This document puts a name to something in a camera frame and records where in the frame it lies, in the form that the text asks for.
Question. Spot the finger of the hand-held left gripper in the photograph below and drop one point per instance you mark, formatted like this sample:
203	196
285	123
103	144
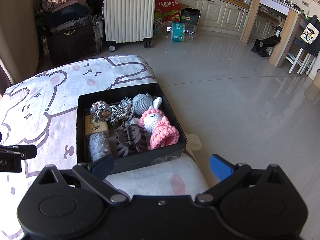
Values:
26	151

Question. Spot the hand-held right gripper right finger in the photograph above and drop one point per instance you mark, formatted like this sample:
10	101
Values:
220	166

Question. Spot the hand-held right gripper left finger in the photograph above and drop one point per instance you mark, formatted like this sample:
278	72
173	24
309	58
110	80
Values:
103	164

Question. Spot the light blue knitted bundle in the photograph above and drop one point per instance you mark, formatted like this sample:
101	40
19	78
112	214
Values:
98	146

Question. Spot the black cardboard box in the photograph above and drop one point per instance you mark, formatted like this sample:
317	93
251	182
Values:
130	152

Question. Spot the dark hair claw clip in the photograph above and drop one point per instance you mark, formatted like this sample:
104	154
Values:
130	141

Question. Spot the gold paper packet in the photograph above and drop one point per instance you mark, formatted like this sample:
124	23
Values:
96	126

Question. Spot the pink crochet bunny doll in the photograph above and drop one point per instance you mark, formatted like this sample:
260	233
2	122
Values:
160	127

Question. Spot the grey crochet mouse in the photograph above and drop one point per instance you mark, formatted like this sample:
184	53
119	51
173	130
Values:
141	102

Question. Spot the bear printed bed sheet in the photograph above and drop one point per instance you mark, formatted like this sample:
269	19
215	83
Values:
42	100

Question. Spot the brown curtain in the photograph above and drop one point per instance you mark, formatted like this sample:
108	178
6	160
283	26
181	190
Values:
17	37

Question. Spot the black storage case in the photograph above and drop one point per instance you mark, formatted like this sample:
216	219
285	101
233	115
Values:
72	42

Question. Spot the pair of black shoes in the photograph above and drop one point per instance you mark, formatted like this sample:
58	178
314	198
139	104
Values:
261	48

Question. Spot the pack of plastic bottles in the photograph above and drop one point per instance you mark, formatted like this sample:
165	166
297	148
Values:
178	31

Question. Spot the white chair with bag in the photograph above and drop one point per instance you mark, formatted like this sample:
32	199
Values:
306	45

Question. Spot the black trash bin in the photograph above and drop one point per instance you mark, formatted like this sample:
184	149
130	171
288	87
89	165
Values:
190	16

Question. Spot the white ribbed suitcase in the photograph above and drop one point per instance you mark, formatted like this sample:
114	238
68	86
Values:
127	12

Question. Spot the cream kitchen cabinets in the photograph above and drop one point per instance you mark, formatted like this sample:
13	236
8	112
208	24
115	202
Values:
220	10

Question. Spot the wooden counter table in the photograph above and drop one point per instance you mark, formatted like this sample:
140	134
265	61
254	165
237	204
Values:
282	22

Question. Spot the red cardboard box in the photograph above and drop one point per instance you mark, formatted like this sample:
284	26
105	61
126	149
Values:
167	10

